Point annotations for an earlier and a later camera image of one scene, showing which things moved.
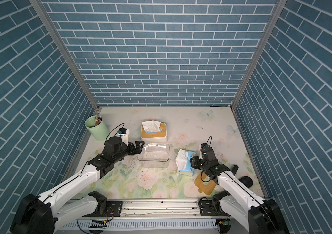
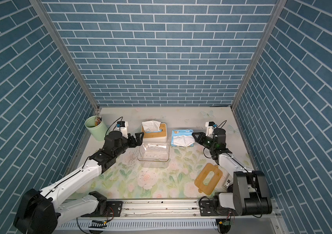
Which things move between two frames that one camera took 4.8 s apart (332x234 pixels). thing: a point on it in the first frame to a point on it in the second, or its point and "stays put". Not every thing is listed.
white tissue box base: [164, 139] stays put
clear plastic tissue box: [155, 155] stays put
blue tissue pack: [183, 165] to [182, 138]
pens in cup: [97, 120] stays put
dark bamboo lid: [205, 184] stays put
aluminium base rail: [173, 208] stays put
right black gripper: [195, 162] to [200, 139]
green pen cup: [97, 127] stays put
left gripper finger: [138, 147] to [139, 139]
